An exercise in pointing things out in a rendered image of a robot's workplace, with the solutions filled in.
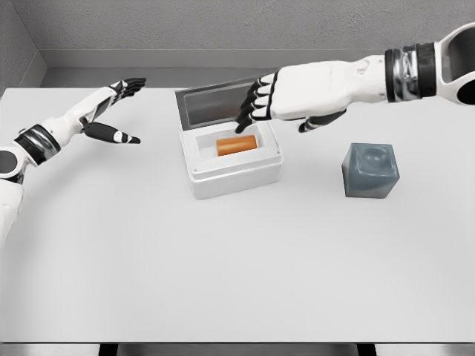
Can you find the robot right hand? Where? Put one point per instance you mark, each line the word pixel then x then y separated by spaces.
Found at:
pixel 297 92

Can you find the orange cylinder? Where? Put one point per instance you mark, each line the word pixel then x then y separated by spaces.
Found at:
pixel 236 145

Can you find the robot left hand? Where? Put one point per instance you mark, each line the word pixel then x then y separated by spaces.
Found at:
pixel 95 111

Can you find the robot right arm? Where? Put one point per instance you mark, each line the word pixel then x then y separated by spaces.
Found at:
pixel 408 76

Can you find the grey cube with dent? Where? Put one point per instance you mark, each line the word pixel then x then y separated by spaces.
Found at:
pixel 369 168

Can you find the white box lid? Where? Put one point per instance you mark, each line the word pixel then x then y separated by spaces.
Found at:
pixel 215 102

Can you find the white open box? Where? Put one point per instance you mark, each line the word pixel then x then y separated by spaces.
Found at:
pixel 234 163

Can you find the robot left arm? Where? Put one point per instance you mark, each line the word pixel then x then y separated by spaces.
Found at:
pixel 33 144

